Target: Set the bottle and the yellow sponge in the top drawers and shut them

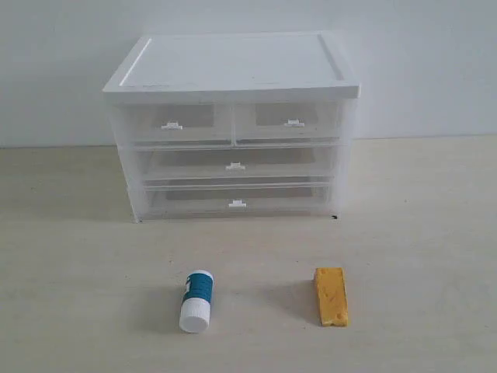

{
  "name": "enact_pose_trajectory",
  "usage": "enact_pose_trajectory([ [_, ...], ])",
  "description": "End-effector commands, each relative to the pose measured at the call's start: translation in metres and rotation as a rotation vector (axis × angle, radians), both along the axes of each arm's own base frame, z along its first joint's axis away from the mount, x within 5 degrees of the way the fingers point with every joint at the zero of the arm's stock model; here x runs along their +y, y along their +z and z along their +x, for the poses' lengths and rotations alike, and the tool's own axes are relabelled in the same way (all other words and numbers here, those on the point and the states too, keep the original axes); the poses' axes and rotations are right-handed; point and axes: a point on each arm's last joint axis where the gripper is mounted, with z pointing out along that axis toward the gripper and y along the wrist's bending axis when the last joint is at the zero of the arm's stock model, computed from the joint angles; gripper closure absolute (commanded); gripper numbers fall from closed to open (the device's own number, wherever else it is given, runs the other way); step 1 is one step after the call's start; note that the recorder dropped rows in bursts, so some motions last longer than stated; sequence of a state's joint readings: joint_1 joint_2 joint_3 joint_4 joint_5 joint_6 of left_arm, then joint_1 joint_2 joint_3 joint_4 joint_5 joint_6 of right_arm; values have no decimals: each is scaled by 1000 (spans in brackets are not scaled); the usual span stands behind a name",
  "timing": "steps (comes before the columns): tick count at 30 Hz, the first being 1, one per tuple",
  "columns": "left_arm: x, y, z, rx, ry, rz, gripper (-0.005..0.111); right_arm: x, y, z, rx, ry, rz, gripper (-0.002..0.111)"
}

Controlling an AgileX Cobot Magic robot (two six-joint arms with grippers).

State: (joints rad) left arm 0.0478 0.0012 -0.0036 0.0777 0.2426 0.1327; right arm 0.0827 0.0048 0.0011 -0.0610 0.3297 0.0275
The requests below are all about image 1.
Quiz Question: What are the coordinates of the teal white glue stick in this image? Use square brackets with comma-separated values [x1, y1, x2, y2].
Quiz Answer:
[179, 270, 214, 333]

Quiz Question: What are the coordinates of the bottom wide clear drawer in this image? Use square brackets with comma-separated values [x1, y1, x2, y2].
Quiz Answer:
[146, 185, 329, 214]

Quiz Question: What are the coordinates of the white plastic drawer cabinet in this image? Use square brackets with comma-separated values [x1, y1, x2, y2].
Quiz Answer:
[103, 31, 360, 222]

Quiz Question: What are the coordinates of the yellow cheese wedge toy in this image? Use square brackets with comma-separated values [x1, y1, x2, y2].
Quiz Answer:
[314, 267, 349, 327]

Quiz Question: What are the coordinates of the wide clear drawer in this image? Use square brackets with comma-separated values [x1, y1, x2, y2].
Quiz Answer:
[146, 185, 329, 214]
[137, 146, 340, 181]

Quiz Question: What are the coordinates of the middle wide clear drawer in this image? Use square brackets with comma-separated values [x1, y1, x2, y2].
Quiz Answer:
[137, 146, 340, 181]

